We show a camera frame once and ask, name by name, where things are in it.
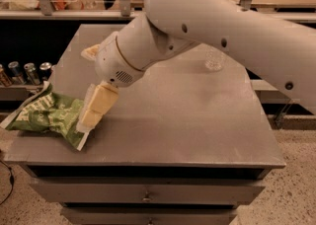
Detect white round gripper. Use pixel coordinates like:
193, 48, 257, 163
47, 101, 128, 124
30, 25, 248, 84
76, 32, 144, 132

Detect green jalapeno chip bag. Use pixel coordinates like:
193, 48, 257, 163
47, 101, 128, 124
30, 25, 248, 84
0, 81, 88, 151

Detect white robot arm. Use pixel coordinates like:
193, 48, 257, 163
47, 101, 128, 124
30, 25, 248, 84
76, 0, 316, 132

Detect silver drink can right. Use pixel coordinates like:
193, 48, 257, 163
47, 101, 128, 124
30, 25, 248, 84
39, 62, 52, 80

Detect silver drink can middle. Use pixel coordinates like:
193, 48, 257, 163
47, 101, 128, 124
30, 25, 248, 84
24, 62, 40, 85

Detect grey drawer cabinet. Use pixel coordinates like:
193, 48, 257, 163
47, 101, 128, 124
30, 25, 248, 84
3, 23, 286, 225

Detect upper grey drawer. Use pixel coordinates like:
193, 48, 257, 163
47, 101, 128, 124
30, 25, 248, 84
31, 178, 264, 205

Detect grey drawer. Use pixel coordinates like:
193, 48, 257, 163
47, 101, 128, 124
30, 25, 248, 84
31, 178, 264, 205
61, 207, 237, 225

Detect clear plastic water bottle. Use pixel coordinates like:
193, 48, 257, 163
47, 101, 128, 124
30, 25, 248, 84
205, 46, 226, 72

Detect lower grey drawer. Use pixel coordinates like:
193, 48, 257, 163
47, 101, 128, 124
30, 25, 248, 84
61, 207, 237, 225

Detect black cable on floor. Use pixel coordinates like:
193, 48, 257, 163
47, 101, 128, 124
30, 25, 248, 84
0, 159, 16, 206

